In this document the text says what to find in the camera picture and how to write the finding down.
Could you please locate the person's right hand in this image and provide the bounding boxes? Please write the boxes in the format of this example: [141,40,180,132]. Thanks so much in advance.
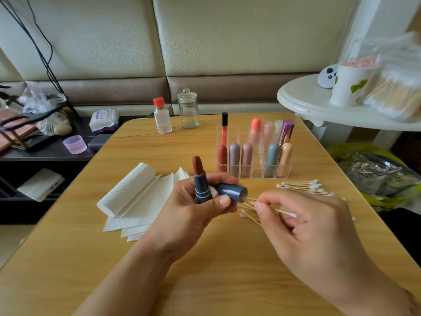
[253,189,412,316]

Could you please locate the person's left hand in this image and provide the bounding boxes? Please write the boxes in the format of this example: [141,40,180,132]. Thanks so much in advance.
[141,171,239,261]

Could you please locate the red lipstick navy tube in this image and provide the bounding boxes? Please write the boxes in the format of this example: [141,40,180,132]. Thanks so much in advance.
[192,156,213,205]

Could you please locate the stack of white tissues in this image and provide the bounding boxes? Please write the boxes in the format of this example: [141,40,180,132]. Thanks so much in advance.
[97,162,192,242]

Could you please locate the navy lipstick cap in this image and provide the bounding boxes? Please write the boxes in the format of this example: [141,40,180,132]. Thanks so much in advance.
[217,183,249,203]

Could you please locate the pile of cotton swabs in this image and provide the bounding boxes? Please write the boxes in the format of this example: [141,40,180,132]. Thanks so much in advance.
[276,180,334,197]

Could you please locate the white tissue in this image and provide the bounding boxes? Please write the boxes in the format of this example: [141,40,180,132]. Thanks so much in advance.
[97,162,157,218]

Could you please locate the red lipstick mauve tube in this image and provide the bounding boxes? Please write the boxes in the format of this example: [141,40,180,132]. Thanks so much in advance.
[229,143,242,176]

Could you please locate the red lipstick dusty pink tube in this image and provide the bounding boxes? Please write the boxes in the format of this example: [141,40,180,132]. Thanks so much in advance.
[241,143,254,176]

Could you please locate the clear acrylic lipstick organizer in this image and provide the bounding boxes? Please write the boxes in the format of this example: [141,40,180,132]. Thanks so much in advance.
[221,112,296,178]

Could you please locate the person's left forearm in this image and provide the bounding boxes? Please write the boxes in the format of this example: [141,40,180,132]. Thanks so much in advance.
[72,240,178,316]

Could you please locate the person's right forearm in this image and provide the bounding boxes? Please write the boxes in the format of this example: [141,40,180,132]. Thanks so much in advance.
[388,286,421,316]

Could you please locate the yellow-green bin with bag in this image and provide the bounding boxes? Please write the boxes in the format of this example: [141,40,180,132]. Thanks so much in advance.
[329,143,421,208]

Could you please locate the clear bottle red cap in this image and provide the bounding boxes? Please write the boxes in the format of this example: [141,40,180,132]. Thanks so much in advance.
[153,97,173,134]

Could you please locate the glass jar with lid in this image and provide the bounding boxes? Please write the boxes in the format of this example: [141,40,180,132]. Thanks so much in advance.
[177,88,201,129]

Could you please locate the wet wipes pack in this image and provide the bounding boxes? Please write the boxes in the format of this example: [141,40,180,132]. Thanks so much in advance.
[89,108,120,133]

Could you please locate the small purple plastic cup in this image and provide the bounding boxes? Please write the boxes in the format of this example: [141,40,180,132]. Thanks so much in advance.
[63,135,88,154]

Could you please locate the white power bank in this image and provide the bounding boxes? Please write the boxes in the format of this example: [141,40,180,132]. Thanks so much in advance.
[16,168,65,202]

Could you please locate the black low shelf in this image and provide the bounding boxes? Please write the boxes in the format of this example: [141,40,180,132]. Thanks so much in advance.
[0,115,149,224]

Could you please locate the white round side table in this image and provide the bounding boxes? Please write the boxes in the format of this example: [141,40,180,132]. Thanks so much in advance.
[277,74,421,132]

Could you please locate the white mug green leaf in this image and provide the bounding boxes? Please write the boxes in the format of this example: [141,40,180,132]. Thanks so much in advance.
[329,59,379,107]

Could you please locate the white panda figure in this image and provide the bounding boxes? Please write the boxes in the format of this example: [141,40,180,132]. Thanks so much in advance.
[317,64,338,89]

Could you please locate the crumpled clear plastic bag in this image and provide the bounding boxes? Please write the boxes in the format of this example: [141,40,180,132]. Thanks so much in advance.
[20,85,72,136]

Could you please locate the pink tray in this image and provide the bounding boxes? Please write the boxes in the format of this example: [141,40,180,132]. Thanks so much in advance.
[0,108,37,153]

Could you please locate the beige padded backrest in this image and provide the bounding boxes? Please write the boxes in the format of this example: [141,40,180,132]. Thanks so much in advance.
[0,0,359,116]

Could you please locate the black cables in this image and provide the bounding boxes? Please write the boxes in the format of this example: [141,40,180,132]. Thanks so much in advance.
[0,0,73,109]

